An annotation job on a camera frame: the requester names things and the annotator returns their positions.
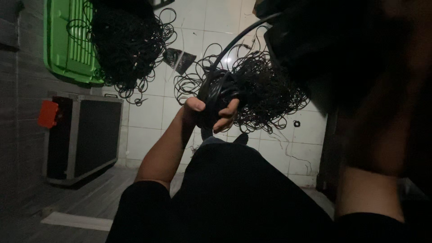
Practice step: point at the person's black trousers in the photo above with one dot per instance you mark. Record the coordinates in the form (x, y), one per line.
(229, 195)

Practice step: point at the black plastic foil scrap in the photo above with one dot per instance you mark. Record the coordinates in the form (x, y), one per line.
(179, 59)

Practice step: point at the large black bag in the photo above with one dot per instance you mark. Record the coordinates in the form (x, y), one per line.
(324, 44)

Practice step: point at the white plastic strip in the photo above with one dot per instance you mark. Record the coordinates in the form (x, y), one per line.
(179, 54)

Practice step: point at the person's dark shoe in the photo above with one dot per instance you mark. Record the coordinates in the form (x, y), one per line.
(241, 138)
(206, 133)

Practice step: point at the black flight case silver edges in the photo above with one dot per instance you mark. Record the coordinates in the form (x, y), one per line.
(88, 135)

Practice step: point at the person's left hand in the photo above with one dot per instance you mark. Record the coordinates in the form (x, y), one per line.
(193, 109)

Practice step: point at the green plastic crate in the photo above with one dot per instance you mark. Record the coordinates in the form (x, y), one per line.
(64, 40)

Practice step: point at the orange plastic block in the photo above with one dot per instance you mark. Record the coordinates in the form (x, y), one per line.
(47, 114)

